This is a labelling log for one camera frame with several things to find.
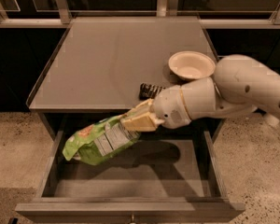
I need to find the dark wrapped snack bar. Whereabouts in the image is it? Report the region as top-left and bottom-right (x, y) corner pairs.
(139, 83), (164, 100)

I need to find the green rice chip bag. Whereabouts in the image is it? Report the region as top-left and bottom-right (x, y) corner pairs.
(63, 116), (141, 165)

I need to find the grey cabinet with counter top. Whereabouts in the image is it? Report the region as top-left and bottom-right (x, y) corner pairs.
(27, 17), (217, 135)

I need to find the metal railing frame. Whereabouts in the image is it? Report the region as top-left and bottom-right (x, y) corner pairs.
(0, 0), (280, 29)

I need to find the open grey top drawer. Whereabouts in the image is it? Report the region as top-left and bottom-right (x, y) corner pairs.
(16, 131), (245, 224)

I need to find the white paper bowl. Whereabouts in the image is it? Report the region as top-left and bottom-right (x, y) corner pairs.
(168, 51), (216, 80)

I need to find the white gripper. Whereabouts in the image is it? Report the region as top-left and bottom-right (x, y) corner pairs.
(120, 85), (191, 132)

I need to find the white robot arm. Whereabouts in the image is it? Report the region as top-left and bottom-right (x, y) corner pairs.
(121, 55), (280, 132)

